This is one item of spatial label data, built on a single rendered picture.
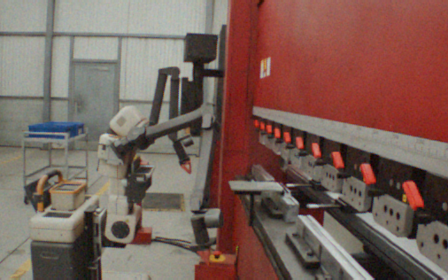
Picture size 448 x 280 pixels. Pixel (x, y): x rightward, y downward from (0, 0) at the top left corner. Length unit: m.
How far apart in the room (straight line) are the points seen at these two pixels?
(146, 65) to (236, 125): 6.60
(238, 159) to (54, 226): 1.46
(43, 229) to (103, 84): 7.56
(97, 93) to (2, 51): 2.74
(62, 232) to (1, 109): 8.58
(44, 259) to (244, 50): 1.92
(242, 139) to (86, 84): 7.06
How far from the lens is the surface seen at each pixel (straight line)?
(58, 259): 2.10
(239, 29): 2.86
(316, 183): 2.06
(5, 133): 10.47
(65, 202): 2.16
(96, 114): 9.47
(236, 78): 2.82
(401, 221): 0.88
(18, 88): 10.25
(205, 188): 1.52
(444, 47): 0.78
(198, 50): 2.96
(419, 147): 0.83
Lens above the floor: 1.46
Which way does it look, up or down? 6 degrees down
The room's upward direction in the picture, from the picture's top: 3 degrees clockwise
